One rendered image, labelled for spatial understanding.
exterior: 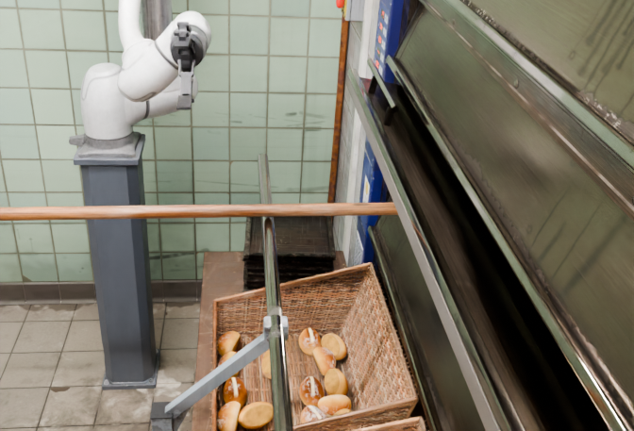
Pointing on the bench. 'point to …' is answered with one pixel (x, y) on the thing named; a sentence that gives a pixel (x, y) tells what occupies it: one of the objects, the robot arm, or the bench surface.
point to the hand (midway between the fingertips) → (182, 76)
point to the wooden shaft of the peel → (195, 211)
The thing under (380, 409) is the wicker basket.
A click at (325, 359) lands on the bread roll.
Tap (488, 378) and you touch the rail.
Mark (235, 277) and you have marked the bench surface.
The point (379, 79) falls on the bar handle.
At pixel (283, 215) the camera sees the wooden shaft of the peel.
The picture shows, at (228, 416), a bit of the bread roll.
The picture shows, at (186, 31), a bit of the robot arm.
